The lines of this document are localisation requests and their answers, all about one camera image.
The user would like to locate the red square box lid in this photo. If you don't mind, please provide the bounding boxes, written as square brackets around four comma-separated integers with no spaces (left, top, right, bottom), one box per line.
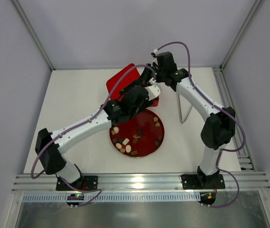
[106,63,142,100]

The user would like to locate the red square chocolate box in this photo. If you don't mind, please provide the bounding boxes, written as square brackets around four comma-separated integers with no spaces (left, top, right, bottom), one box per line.
[146,82,160,109]

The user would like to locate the steel tongs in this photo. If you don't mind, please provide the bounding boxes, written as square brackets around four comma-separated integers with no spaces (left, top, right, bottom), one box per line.
[177,92,194,124]

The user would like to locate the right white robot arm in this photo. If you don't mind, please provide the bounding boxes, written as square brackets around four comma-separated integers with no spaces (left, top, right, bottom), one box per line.
[140,50,236,190]

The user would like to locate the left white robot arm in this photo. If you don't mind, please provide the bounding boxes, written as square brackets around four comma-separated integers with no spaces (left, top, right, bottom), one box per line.
[34,83,161,191]

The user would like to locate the dark round centre chocolate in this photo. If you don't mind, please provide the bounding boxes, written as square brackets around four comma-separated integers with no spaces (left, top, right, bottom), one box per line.
[137,130,144,138]

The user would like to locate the white rectangular chocolate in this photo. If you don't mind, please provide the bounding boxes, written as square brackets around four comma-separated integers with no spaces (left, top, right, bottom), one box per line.
[122,138,129,145]

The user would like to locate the white spiral round chocolate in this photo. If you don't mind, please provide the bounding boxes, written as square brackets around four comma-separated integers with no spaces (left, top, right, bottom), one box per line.
[116,143,122,149]

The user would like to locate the white oval chocolate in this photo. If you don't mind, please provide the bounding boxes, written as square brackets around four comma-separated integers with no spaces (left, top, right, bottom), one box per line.
[125,145,132,153]

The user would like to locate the brown striped square chocolate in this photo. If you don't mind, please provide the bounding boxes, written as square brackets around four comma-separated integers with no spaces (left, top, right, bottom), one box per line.
[130,151,137,156]

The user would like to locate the round red lacquer plate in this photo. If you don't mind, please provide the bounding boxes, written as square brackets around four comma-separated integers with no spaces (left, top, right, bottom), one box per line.
[109,109,165,158]

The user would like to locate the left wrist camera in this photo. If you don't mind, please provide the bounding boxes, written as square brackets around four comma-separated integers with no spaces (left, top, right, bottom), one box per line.
[145,85,161,100]

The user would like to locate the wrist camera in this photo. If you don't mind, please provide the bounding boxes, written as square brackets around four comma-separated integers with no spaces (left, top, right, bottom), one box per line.
[145,85,161,100]
[151,49,159,58]

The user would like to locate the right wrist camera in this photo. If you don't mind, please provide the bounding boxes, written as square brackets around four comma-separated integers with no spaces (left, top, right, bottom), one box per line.
[151,49,159,58]

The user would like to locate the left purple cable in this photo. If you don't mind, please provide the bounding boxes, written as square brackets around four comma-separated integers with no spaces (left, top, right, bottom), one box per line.
[30,64,157,207]

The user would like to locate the purple cable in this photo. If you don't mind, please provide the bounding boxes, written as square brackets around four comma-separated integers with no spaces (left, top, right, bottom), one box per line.
[152,41,246,209]
[30,64,157,207]

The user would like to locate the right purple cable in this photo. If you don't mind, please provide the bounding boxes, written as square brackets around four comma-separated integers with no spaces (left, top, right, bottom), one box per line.
[152,41,246,209]

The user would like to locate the perforated cable duct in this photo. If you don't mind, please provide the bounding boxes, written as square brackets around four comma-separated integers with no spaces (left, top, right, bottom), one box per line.
[22,192,201,203]

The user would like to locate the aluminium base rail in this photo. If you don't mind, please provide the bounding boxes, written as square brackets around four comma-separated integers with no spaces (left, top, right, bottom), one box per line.
[11,171,270,193]

